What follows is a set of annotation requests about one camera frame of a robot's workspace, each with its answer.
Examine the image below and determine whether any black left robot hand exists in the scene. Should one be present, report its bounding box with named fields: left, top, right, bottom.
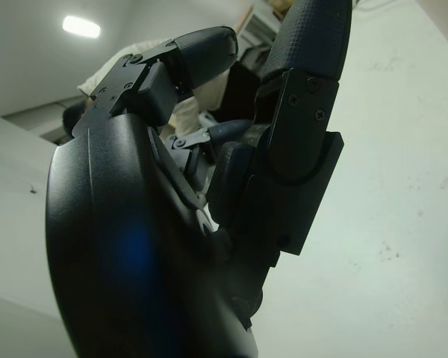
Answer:
left=44, top=0, right=354, bottom=358

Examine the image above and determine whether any person in black trousers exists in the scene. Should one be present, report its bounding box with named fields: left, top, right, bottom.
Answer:
left=61, top=37, right=270, bottom=150

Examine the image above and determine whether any rectangular ceiling light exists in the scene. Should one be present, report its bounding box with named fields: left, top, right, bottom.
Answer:
left=62, top=13, right=101, bottom=38

